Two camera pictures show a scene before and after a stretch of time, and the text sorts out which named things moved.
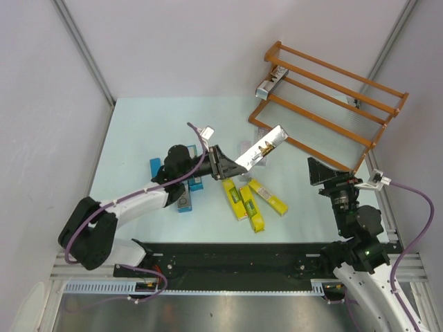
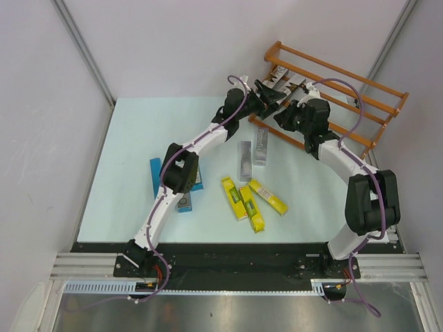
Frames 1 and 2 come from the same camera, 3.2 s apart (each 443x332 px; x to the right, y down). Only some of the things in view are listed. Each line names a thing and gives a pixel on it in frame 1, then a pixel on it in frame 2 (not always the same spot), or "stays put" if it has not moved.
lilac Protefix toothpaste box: (258, 133) stays put
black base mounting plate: (230, 263) stays put
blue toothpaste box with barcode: (196, 182) stays put
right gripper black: (345, 181) to (283, 118)
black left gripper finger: (232, 169) to (270, 109)
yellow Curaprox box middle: (251, 208) stays put
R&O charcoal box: (272, 140) to (289, 87)
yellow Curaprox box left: (236, 199) stays put
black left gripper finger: (227, 167) to (268, 95)
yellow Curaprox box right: (275, 205) stays put
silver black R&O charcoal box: (264, 90) stays put
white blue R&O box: (185, 202) stays put
